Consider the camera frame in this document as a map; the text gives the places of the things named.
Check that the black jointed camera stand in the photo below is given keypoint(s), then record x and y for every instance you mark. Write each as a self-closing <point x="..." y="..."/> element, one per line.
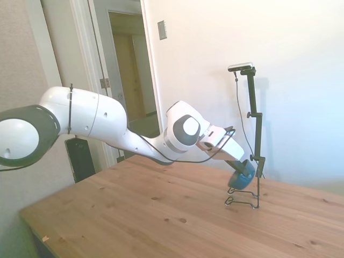
<point x="259" y="139"/>

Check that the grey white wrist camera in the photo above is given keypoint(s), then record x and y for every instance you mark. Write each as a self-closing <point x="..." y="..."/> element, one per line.
<point x="208" y="145"/>

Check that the grey wall switch plate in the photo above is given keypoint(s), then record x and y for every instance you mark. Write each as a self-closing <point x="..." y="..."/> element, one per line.
<point x="162" y="30"/>

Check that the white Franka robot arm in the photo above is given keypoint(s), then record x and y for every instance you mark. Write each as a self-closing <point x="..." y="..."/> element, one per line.
<point x="94" y="115"/>

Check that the dark blue bowl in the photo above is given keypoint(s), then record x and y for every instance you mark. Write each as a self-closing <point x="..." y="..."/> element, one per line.
<point x="239" y="182"/>

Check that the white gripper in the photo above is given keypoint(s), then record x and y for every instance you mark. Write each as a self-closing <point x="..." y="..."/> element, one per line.
<point x="231" y="151"/>

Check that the black box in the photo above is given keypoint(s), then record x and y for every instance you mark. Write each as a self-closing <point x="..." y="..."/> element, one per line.
<point x="80" y="161"/>

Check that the white open door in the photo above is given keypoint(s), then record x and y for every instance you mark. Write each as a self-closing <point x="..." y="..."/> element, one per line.
<point x="104" y="40"/>

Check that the metal door hinge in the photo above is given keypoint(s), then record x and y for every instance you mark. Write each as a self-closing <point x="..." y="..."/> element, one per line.
<point x="104" y="82"/>

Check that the grey exterior camera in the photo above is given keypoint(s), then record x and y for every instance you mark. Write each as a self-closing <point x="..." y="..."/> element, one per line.
<point x="240" y="67"/>

